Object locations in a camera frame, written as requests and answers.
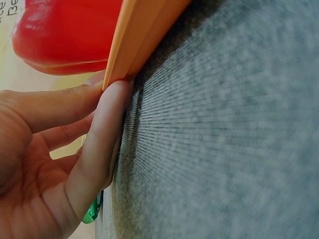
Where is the green printed packet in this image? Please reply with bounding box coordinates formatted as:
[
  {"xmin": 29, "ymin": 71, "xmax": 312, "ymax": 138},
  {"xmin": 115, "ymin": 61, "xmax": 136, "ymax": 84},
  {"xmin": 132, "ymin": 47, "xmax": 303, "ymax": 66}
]
[{"xmin": 82, "ymin": 190, "xmax": 104, "ymax": 225}]

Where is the person's left hand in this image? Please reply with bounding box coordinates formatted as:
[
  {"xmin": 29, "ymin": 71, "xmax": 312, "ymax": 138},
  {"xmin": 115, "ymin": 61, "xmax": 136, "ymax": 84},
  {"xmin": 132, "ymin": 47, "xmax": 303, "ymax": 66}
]
[{"xmin": 0, "ymin": 75, "xmax": 133, "ymax": 239}]

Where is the red bell pepper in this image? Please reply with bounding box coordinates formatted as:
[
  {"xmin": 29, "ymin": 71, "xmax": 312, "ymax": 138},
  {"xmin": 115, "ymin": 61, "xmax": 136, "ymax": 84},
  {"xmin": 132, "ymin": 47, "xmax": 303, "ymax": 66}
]
[{"xmin": 11, "ymin": 0, "xmax": 125, "ymax": 76}]

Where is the orange cutting board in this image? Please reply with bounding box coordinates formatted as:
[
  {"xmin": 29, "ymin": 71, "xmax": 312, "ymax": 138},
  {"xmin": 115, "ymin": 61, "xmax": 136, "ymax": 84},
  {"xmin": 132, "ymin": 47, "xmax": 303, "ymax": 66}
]
[{"xmin": 102, "ymin": 0, "xmax": 192, "ymax": 92}]

